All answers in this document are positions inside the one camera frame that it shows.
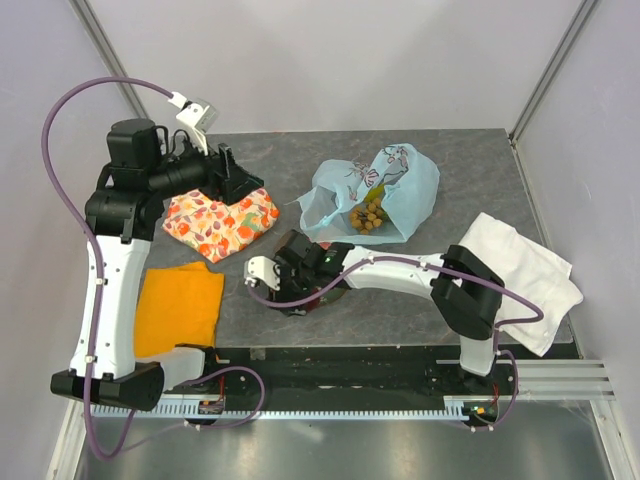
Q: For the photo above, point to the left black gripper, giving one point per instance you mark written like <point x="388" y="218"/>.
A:
<point x="226" y="180"/>

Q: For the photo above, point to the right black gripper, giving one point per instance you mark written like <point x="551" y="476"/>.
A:
<point x="285" y="293"/>

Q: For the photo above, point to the light blue plastic bag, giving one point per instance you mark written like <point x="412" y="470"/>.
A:
<point x="411" y="182"/>

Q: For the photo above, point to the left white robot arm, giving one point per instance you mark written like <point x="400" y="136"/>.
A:
<point x="120" y="217"/>

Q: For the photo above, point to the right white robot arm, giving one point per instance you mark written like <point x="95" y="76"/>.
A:
<point x="465" y="291"/>

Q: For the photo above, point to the fake brown grape bunch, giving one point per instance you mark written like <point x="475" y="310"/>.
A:
<point x="368" y="216"/>

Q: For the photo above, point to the blue ceramic plate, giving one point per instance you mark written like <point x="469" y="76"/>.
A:
<point x="332" y="295"/>

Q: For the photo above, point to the floral orange cloth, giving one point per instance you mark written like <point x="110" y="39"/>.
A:
<point x="216" y="230"/>

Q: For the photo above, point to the white towel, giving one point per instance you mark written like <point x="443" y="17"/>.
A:
<point x="530" y="271"/>

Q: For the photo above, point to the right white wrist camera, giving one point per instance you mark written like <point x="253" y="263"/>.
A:
<point x="261" y="269"/>

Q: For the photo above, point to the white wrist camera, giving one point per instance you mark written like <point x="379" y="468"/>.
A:
<point x="261" y="269"/>
<point x="195" y="117"/>

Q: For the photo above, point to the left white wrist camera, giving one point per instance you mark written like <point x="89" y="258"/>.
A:
<point x="195" y="117"/>

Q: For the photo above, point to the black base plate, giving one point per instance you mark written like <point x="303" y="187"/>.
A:
<point x="434" y="370"/>

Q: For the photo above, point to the light blue cable duct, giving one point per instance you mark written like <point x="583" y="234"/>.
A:
<point x="183" y="407"/>

